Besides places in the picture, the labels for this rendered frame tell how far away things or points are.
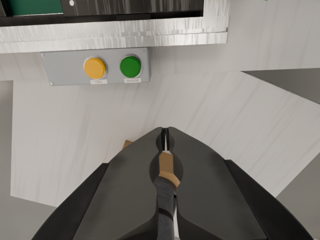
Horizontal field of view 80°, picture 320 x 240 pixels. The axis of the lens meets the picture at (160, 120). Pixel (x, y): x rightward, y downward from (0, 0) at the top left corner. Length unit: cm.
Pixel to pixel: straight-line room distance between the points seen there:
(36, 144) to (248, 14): 68
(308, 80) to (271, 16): 124
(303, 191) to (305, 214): 37
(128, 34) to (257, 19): 29
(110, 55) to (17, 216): 257
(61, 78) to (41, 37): 8
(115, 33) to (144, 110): 23
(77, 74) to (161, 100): 22
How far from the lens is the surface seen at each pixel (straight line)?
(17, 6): 48
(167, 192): 54
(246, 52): 53
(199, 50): 50
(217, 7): 40
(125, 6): 38
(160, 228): 49
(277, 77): 161
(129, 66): 39
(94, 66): 40
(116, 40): 40
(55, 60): 44
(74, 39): 42
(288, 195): 241
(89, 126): 60
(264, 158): 70
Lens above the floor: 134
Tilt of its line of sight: 62 degrees down
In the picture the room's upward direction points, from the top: 178 degrees counter-clockwise
